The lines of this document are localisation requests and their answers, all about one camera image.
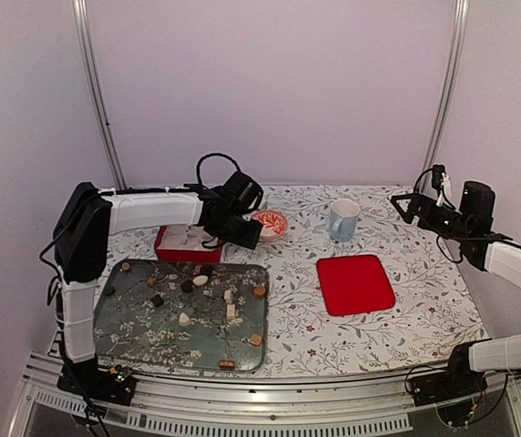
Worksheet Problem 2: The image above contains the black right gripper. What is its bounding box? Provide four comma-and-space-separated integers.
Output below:
391, 193, 472, 242

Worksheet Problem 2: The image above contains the white oval chocolate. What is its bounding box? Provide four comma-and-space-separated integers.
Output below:
192, 275, 209, 287

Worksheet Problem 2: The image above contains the dark oval chocolate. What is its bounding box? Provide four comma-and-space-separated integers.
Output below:
199, 264, 214, 277
180, 279, 194, 293

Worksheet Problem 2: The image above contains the dark square chocolate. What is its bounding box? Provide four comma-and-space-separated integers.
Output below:
150, 295, 164, 307

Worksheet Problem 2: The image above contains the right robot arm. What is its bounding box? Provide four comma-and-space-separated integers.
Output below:
391, 181, 521, 397

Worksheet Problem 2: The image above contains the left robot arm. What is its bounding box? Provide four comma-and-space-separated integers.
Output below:
48, 171, 264, 395

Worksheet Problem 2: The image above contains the red chocolate box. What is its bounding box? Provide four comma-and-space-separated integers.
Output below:
154, 225, 222, 263

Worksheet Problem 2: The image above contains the dark oval chocolate top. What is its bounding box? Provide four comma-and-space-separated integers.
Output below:
199, 264, 214, 277

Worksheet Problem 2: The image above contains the round ridged caramel chocolate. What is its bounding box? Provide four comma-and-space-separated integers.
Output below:
253, 286, 267, 300

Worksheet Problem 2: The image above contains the white teardrop chocolate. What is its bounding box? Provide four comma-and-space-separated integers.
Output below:
179, 313, 191, 327

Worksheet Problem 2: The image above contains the caramel square chocolate right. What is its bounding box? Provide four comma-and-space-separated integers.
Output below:
250, 334, 263, 347

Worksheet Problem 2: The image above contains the caramel log chocolate bottom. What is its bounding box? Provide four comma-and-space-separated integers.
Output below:
219, 360, 236, 370

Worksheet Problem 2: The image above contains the white paper cups liner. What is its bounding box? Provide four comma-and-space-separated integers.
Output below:
155, 226, 218, 251

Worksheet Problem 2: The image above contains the red patterned small bowl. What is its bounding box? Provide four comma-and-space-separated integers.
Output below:
251, 210, 288, 242

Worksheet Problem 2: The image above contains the light blue mug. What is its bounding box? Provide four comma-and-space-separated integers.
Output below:
329, 198, 360, 243

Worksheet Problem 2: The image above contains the red box lid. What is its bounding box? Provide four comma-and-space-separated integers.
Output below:
316, 255, 396, 317

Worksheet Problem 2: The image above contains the blue floral glass tray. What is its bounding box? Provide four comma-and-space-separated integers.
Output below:
94, 259, 270, 373

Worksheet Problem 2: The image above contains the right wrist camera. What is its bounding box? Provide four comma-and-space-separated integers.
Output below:
431, 164, 451, 197

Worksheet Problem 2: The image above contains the right aluminium post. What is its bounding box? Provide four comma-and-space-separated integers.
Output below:
422, 0, 470, 170

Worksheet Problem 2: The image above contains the aluminium post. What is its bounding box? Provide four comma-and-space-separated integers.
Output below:
72, 0, 128, 188
422, 0, 470, 170

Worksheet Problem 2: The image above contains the aluminium front rail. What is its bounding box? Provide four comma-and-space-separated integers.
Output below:
8, 353, 521, 436

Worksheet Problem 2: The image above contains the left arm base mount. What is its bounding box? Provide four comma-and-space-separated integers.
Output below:
56, 358, 137, 406

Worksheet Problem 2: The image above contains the left aluminium post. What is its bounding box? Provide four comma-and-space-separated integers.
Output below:
72, 0, 128, 188

